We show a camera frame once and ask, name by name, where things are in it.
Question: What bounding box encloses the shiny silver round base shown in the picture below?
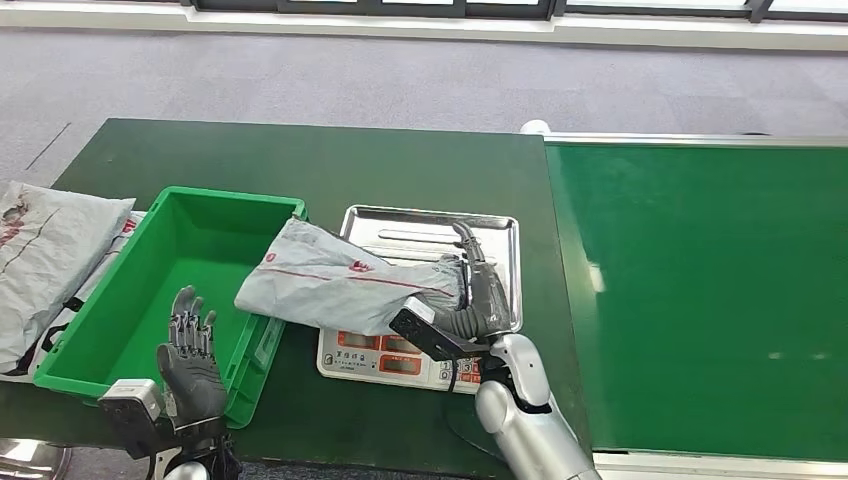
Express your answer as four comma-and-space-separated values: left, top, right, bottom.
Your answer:
0, 437, 73, 480

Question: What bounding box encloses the stainless steel scale tray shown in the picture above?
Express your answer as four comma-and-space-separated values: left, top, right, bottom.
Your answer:
338, 203, 524, 334

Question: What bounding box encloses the large grey parcel bag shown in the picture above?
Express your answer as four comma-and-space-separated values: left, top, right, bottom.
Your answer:
0, 181, 138, 376

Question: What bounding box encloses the green plastic crate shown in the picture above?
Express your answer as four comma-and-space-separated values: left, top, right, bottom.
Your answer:
33, 185, 309, 430

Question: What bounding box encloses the white window sill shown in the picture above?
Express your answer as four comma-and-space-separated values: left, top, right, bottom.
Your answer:
0, 0, 848, 54

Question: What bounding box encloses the white bag black handle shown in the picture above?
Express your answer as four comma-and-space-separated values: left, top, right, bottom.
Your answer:
0, 209, 148, 384

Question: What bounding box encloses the green conveyor belt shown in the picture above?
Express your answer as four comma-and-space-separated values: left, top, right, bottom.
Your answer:
544, 143, 848, 464

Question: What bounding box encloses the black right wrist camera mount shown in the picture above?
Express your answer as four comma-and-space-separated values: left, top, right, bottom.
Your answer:
388, 296, 493, 363

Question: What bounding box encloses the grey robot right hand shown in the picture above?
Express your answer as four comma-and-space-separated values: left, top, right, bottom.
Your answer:
439, 221, 514, 337

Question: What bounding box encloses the white electronic scale body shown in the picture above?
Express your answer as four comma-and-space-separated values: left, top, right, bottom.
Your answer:
315, 327, 486, 396

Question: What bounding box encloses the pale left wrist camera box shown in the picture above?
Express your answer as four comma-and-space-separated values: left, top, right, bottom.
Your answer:
97, 378, 168, 460

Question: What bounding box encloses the grey parcel bag red print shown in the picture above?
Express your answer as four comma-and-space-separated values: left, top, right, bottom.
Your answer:
234, 217, 466, 338

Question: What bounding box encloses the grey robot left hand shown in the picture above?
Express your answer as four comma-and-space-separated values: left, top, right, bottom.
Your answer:
156, 285, 231, 430

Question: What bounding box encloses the silver conveyor frame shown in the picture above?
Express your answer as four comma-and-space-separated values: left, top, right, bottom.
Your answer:
541, 133, 848, 480

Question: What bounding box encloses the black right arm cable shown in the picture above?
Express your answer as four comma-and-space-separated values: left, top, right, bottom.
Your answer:
445, 354, 465, 396

